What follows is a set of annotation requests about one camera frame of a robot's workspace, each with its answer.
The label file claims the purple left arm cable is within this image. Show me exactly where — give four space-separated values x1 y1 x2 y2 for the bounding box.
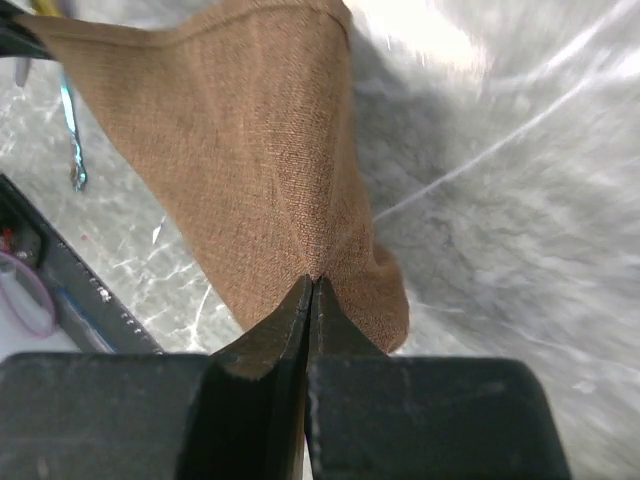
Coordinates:
0 249 57 336

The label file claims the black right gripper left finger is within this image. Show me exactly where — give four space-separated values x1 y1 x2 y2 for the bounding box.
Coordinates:
1 277 313 479

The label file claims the iridescent spoon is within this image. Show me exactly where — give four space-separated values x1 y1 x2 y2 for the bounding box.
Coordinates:
60 76 88 191

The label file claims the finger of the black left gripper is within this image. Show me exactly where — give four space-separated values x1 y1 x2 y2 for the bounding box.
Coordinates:
0 0 53 60

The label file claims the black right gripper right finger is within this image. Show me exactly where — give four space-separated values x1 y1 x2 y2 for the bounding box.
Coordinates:
306 279 571 479

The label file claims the brown cloth napkin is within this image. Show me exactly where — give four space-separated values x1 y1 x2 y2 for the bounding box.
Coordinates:
20 1 409 353

